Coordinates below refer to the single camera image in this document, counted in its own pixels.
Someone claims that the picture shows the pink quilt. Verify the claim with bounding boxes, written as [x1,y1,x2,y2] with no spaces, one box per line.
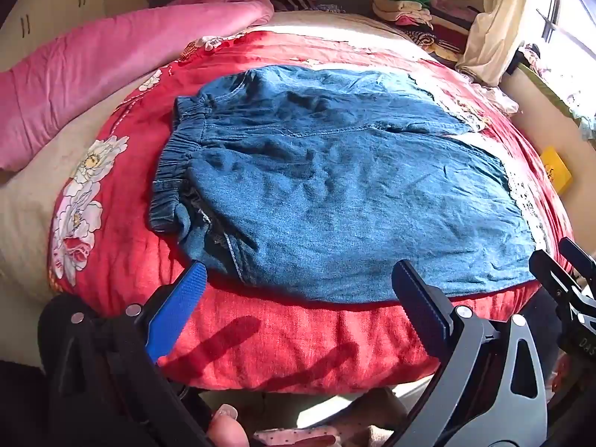
[0,0,275,171]

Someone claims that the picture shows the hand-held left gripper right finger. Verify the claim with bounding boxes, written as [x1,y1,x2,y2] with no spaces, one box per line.
[391,260,549,447]

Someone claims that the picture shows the person's left hand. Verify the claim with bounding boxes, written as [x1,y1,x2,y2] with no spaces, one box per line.
[207,403,251,447]

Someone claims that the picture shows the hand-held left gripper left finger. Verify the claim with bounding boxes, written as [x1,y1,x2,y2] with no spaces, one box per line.
[39,260,216,447]

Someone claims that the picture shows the blue denim pants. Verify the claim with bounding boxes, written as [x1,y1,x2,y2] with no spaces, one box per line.
[148,64,538,304]

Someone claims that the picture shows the cream wardrobe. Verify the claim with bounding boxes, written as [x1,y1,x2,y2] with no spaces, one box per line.
[0,0,105,61]

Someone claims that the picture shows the yellow box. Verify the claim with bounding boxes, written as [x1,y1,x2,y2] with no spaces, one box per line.
[540,146,573,194]

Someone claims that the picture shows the cream curtain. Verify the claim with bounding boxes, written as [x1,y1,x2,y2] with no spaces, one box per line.
[456,0,555,88]

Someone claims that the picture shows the red floral blanket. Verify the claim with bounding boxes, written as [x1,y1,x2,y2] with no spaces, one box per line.
[48,29,574,394]

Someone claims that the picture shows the striped cloth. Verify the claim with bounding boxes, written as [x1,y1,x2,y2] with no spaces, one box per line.
[261,0,348,14]

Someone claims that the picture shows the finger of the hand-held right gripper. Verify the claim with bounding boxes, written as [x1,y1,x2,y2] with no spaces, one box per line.
[529,248,596,324]
[559,237,596,280]

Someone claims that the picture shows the window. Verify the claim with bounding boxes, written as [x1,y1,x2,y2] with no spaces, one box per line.
[535,0,596,117]

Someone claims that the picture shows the pile of folded clothes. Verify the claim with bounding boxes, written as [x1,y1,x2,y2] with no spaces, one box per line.
[371,0,485,63]

